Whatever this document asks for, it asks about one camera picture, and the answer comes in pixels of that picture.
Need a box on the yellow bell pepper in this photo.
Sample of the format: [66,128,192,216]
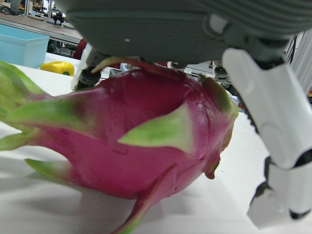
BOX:
[40,61,75,77]

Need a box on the brown long table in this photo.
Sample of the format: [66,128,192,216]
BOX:
[0,14,83,44]

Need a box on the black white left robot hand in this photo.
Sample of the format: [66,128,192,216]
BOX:
[57,0,312,230]

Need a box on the light blue plastic bin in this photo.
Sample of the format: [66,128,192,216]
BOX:
[0,23,51,69]

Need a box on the dark red fabric item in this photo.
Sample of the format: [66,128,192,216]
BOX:
[73,39,88,60]

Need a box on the pink green dragon fruit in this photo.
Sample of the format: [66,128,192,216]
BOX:
[0,56,239,234]

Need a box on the grey ribbed metal frame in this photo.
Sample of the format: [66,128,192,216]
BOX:
[284,30,312,98]

